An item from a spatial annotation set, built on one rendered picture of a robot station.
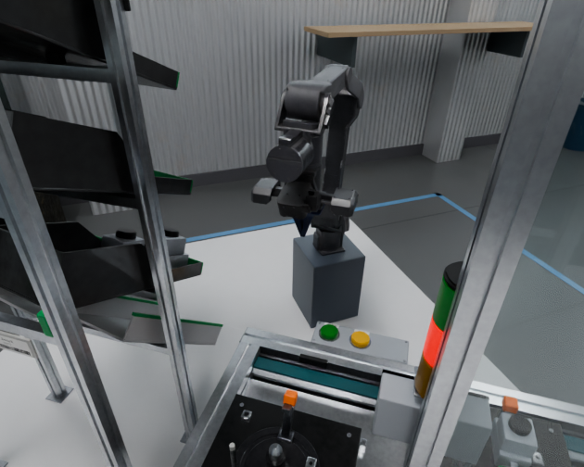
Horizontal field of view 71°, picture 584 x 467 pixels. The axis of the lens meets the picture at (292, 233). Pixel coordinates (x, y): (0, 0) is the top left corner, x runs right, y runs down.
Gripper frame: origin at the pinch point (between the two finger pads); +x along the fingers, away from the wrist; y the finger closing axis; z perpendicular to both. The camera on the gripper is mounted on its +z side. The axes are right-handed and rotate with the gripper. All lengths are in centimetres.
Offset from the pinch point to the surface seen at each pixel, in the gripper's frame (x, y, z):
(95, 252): -9.5, -18.3, 31.2
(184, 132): 74, -167, -235
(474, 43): 10, 59, -376
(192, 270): 4.3, -15.6, 15.2
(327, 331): 28.3, 6.0, -1.2
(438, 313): -11.9, 21.8, 32.7
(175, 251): 1.1, -18.4, 14.9
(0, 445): 39, -50, 37
